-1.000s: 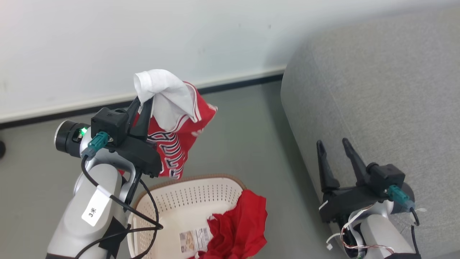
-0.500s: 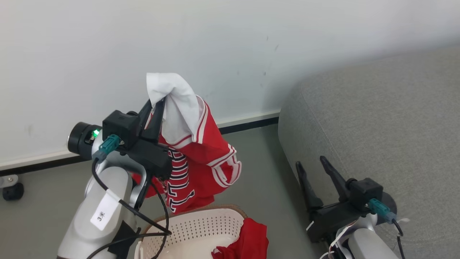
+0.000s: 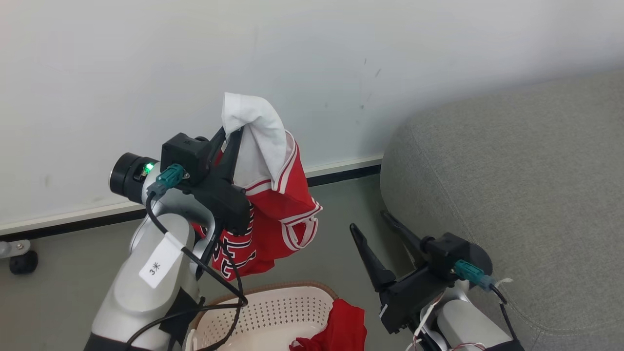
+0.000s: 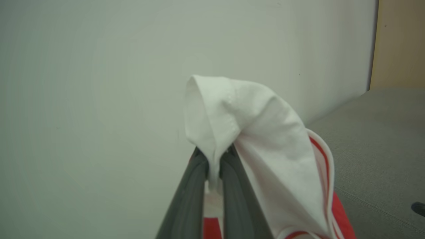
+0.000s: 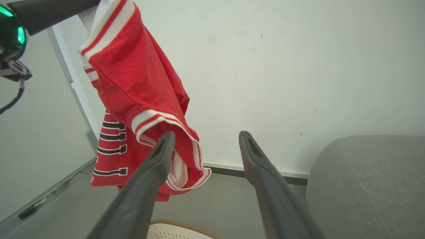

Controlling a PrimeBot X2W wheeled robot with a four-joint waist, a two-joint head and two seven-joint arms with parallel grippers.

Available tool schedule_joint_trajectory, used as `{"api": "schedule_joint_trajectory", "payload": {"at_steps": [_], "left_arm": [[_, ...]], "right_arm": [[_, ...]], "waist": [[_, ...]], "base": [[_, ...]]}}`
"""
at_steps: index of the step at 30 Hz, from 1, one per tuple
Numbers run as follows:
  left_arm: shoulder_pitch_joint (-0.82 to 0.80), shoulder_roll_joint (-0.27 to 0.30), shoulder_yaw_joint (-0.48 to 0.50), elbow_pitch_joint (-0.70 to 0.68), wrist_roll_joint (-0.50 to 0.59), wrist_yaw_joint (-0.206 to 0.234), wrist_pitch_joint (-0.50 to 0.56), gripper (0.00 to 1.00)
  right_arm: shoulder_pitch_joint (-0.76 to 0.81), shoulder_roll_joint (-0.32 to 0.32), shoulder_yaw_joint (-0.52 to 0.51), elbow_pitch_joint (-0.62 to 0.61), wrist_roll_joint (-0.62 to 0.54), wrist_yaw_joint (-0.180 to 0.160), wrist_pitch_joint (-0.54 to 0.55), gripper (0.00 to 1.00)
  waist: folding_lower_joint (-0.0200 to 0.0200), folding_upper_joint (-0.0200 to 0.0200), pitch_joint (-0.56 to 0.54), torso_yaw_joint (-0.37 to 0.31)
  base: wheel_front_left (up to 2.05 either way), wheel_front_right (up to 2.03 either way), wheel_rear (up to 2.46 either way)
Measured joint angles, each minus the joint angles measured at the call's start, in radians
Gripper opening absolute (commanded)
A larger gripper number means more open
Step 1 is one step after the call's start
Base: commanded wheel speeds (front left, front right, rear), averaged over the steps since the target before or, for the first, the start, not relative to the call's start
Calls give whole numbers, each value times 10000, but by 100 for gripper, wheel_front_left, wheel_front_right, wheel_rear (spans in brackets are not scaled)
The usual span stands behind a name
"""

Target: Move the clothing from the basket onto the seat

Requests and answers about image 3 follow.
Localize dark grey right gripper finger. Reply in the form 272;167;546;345
349;223;397;293
381;210;425;255

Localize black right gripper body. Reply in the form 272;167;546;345
378;266;458;334

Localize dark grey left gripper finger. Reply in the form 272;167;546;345
210;126;228;164
220;127;244;186

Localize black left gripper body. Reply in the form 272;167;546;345
185;161;253;236

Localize red white basketball jersey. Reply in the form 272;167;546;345
193;92;323;282

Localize plain red garment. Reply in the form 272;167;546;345
289;298;368;351

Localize cream perforated laundry basket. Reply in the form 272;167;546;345
184;281;339;351

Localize grey fabric sofa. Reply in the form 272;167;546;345
380;68;624;351

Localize black caster wheel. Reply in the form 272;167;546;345
0;239;39;275

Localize thin red white wires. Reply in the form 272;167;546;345
405;277;513;351

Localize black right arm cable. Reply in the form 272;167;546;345
454;260;520;342

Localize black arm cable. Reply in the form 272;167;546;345
454;260;520;342
124;163;249;351

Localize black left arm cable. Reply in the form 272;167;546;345
124;163;249;351

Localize black white wall baseboard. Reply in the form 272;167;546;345
0;156;384;242

